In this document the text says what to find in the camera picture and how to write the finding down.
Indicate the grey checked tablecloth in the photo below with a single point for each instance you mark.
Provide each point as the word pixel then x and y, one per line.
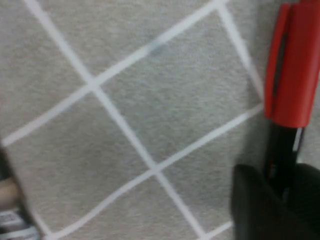
pixel 140 112

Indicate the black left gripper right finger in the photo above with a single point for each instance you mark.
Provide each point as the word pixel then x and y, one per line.
pixel 306 192

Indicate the red and black marker pen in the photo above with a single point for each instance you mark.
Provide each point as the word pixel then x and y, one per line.
pixel 292 75

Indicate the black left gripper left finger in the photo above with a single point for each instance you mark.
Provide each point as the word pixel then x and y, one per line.
pixel 257 212

